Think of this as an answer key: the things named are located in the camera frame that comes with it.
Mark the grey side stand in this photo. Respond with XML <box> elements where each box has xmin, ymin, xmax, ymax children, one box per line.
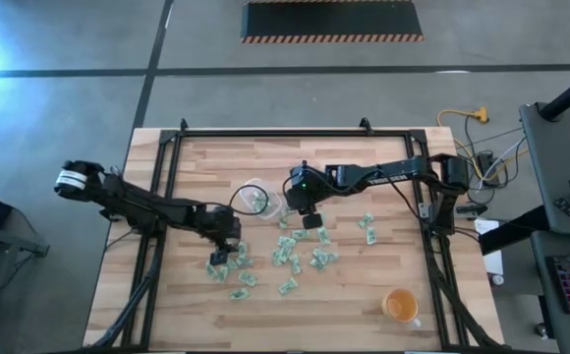
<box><xmin>0</xmin><ymin>215</ymin><xmax>50</xmax><ymax>260</ymax></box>

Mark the black looped camera cable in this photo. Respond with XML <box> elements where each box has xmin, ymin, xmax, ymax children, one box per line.
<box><xmin>376</xmin><ymin>166</ymin><xmax>431</xmax><ymax>230</ymax></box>
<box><xmin>228</xmin><ymin>183</ymin><xmax>272</xmax><ymax>217</ymax></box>

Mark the white cable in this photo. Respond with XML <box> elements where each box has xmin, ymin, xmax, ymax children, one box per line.
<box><xmin>479</xmin><ymin>136</ymin><xmax>528</xmax><ymax>191</ymax></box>

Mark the black metal table frame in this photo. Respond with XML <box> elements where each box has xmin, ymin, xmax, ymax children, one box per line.
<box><xmin>117</xmin><ymin>117</ymin><xmax>505</xmax><ymax>354</ymax></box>

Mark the black power strip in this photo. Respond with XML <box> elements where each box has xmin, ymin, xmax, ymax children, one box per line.
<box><xmin>476</xmin><ymin>150</ymin><xmax>503</xmax><ymax>189</ymax></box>

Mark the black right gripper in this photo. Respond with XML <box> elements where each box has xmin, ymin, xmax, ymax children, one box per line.
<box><xmin>283</xmin><ymin>161</ymin><xmax>326</xmax><ymax>230</ymax></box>

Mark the black flat bracket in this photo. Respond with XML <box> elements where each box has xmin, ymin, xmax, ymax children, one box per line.
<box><xmin>454</xmin><ymin>203</ymin><xmax>488</xmax><ymax>218</ymax></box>

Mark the black cable bundle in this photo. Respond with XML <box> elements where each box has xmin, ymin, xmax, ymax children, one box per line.
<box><xmin>425</xmin><ymin>235</ymin><xmax>512</xmax><ymax>351</ymax></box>
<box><xmin>87</xmin><ymin>230</ymin><xmax>166</xmax><ymax>351</ymax></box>

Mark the black hazard-striped floor mat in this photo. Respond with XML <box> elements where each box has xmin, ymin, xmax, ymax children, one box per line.
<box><xmin>240</xmin><ymin>0</ymin><xmax>425</xmax><ymax>44</ymax></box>

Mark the white paper sheet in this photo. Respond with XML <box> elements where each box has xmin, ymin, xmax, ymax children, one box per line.
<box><xmin>474</xmin><ymin>218</ymin><xmax>505</xmax><ymax>277</ymax></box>

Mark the clear plastic container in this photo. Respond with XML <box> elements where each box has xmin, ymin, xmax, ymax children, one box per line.
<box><xmin>238</xmin><ymin>177</ymin><xmax>283</xmax><ymax>220</ymax></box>

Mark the yellow extension cord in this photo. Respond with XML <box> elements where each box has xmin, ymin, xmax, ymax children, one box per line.
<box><xmin>435</xmin><ymin>106</ymin><xmax>490</xmax><ymax>184</ymax></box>

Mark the orange cup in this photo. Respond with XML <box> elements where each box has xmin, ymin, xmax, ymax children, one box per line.
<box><xmin>380</xmin><ymin>288</ymin><xmax>423</xmax><ymax>329</ymax></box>

